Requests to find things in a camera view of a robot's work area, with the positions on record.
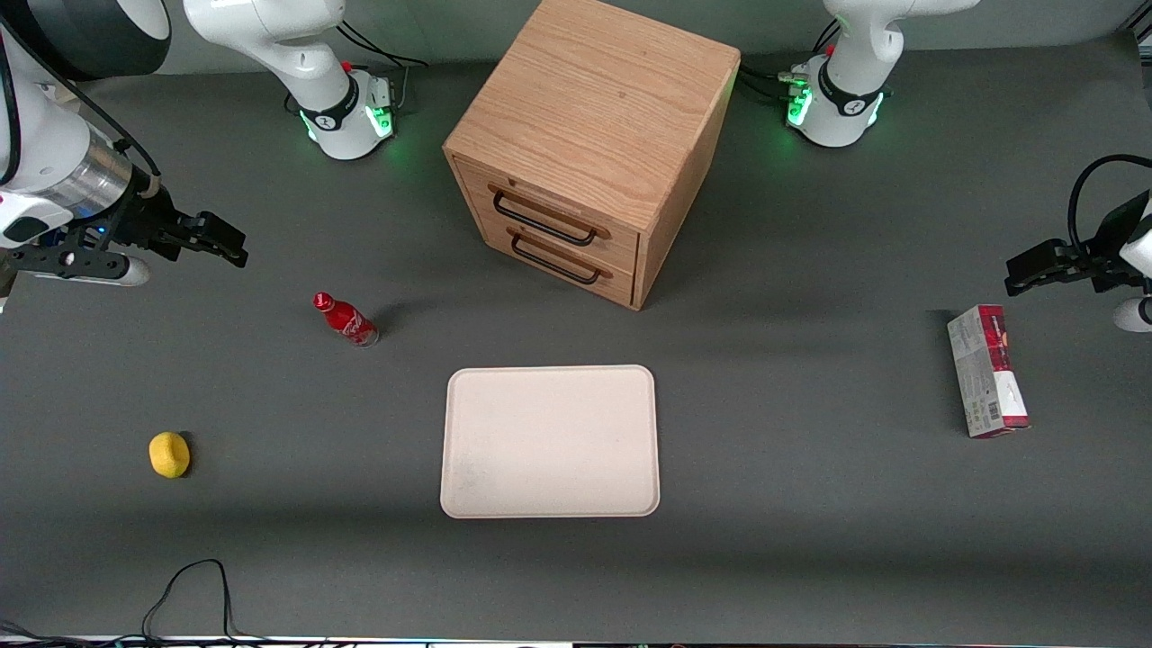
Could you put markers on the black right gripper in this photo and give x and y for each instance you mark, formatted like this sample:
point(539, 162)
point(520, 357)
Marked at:
point(144, 219)

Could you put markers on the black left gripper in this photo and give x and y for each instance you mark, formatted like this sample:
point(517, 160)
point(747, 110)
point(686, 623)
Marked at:
point(1111, 239)

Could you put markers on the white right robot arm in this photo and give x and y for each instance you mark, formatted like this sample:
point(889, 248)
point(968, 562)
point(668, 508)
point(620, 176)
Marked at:
point(54, 135)

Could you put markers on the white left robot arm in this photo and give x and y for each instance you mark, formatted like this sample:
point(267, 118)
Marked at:
point(846, 99)

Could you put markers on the wooden drawer with clean front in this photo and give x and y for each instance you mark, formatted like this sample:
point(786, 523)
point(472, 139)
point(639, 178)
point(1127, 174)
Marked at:
point(490, 236)

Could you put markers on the oak wooden drawer cabinet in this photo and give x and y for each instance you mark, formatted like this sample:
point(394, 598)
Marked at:
point(594, 99)

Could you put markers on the grey and red carton box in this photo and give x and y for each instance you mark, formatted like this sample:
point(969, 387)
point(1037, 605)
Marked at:
point(985, 378)

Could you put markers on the red soda bottle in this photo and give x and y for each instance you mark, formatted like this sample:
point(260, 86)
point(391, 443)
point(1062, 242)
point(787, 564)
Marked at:
point(346, 321)

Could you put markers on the yellow lemon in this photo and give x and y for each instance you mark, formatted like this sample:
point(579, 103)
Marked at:
point(169, 454)

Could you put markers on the beige rectangular tray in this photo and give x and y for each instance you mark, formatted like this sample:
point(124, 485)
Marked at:
point(549, 441)

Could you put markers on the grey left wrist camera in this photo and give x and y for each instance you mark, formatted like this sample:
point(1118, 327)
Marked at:
point(1132, 315)

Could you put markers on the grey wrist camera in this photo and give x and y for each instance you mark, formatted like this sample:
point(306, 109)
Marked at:
point(1132, 315)
point(90, 265)

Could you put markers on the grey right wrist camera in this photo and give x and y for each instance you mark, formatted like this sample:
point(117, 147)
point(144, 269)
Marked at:
point(90, 265)

